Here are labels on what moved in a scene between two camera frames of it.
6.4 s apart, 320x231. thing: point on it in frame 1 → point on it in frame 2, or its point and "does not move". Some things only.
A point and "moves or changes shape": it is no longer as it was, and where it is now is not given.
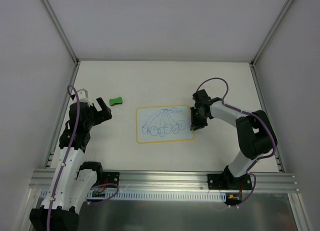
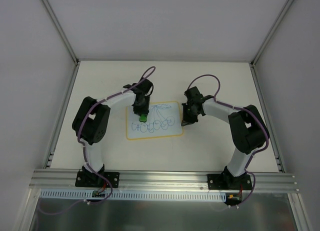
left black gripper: (99, 113) → (141, 110)
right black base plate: (226, 182) does not move
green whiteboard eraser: (116, 100) moves or changes shape
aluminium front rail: (269, 180) does not move
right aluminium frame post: (278, 154) does not move
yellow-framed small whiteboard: (163, 123) moves or changes shape
